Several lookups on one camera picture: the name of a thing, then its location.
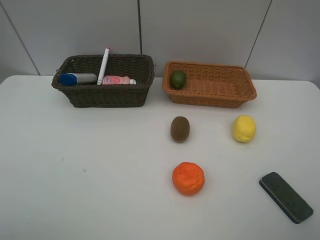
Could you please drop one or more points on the brown kiwi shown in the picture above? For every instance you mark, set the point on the brown kiwi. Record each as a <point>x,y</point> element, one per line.
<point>180,129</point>

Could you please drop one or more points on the green lime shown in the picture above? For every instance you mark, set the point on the green lime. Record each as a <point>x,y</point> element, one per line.
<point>177,79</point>

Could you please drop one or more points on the small pink bottle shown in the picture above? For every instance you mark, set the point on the small pink bottle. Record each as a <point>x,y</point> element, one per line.
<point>118,80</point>

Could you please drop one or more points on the orange mandarin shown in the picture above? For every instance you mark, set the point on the orange mandarin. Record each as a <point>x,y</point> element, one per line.
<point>188,178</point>

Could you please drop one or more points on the white marker pink caps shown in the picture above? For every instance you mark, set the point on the white marker pink caps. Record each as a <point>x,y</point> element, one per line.
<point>103,67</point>

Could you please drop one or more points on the yellow lemon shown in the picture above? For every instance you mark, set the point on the yellow lemon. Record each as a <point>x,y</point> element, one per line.
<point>244,129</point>

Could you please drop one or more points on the white bottle blue cap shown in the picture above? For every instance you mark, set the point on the white bottle blue cap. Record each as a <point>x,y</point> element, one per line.
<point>71,79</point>

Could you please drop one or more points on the dark felt whiteboard eraser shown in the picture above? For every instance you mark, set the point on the dark felt whiteboard eraser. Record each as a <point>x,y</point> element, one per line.
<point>288,200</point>

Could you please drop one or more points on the dark brown wicker basket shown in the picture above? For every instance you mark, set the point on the dark brown wicker basket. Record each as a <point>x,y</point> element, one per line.
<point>136,66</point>

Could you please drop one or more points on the light brown wicker basket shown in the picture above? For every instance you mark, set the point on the light brown wicker basket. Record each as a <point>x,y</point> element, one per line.
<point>214,85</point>

